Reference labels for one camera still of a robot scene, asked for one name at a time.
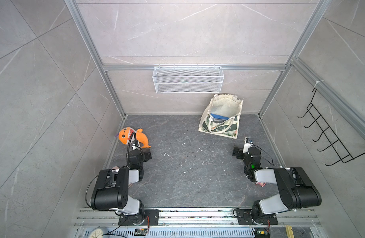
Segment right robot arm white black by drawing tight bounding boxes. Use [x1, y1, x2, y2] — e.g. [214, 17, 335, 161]
[232, 145, 322, 223]

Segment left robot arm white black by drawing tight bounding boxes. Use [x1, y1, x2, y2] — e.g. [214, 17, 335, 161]
[85, 128, 152, 219]

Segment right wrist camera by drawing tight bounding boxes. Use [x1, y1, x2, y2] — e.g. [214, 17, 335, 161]
[243, 137, 253, 153]

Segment white wire mesh basket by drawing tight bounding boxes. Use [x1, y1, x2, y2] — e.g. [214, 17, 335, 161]
[152, 66, 224, 94]

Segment white round clock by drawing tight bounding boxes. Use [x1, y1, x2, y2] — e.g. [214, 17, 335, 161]
[88, 228, 107, 238]

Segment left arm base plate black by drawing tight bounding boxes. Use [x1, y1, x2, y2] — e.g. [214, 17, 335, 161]
[118, 209, 160, 226]

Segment black wire hook rack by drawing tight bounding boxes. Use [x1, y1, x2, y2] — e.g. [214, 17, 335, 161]
[297, 89, 365, 167]

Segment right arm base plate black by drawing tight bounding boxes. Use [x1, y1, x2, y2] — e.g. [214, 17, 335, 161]
[233, 208, 278, 225]

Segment orange plush fish toy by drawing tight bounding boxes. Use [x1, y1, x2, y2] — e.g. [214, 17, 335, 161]
[116, 127, 151, 149]

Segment cream canvas tote bag leaves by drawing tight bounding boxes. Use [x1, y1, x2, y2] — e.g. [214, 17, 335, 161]
[198, 94, 244, 139]

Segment blue item inside bag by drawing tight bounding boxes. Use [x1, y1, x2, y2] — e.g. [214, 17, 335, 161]
[210, 113, 230, 124]

